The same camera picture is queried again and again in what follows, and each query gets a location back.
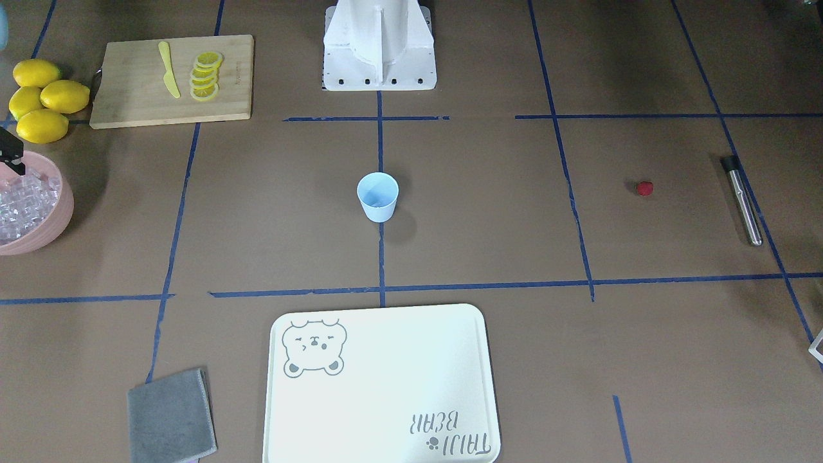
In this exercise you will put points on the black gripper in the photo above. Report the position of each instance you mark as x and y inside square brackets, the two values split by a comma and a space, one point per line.
[9, 148]

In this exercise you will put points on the light blue plastic cup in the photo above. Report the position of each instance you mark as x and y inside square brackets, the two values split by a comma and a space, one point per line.
[378, 193]

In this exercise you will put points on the red strawberry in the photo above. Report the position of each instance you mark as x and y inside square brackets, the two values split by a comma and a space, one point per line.
[644, 188]

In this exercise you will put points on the clear ice cubes pile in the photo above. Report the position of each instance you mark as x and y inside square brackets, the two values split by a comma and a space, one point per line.
[26, 201]

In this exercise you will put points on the yellow lemon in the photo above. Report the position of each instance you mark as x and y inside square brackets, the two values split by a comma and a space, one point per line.
[65, 96]
[24, 101]
[42, 126]
[36, 73]

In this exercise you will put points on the pink bowl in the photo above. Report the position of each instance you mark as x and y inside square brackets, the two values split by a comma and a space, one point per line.
[58, 219]

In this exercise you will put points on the yellow plastic knife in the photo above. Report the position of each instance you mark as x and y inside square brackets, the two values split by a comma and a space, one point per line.
[169, 78]

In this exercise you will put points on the wooden cutting board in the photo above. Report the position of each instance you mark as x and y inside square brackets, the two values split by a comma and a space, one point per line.
[132, 92]

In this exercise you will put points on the lemon slices stack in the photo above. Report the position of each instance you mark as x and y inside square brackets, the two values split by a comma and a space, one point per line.
[204, 77]

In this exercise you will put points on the grey folded cloth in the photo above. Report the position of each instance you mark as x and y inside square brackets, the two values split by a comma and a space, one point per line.
[170, 419]

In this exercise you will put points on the white bear serving tray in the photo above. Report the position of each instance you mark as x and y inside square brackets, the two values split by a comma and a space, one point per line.
[395, 384]

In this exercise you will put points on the steel muddler black tip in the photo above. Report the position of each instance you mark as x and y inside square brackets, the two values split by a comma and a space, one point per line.
[732, 167]

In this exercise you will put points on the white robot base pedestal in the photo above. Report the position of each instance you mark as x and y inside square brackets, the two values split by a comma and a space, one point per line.
[378, 46]

